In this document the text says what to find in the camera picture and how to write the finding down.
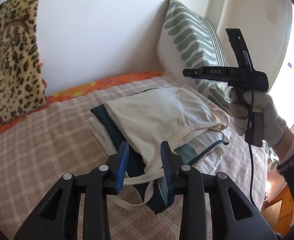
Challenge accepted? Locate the white camisole top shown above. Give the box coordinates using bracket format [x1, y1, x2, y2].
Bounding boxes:
[104, 87, 230, 212]

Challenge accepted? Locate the white folded clothes stack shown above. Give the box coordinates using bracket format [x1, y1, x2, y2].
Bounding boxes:
[87, 116, 231, 174]

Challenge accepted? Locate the grey knitted gloved hand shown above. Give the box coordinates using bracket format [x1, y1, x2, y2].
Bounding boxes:
[228, 88, 287, 148]

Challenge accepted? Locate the green striped white pillow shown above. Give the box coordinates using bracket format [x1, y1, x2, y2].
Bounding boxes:
[157, 0, 230, 114]

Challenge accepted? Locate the beige checked bed blanket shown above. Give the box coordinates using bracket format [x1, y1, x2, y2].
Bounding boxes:
[0, 74, 267, 239]

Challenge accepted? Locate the dark green folded garment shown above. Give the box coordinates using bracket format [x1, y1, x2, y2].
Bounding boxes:
[90, 104, 225, 215]

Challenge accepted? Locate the orange floral bed sheet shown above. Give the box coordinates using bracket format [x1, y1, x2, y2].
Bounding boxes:
[0, 70, 162, 134]

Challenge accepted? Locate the leopard print cushion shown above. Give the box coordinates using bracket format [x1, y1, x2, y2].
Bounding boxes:
[0, 0, 46, 126]

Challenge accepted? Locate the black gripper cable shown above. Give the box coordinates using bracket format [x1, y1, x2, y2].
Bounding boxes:
[246, 67, 260, 212]

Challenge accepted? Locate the black camera box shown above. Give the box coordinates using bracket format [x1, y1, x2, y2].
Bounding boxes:
[225, 28, 252, 72]

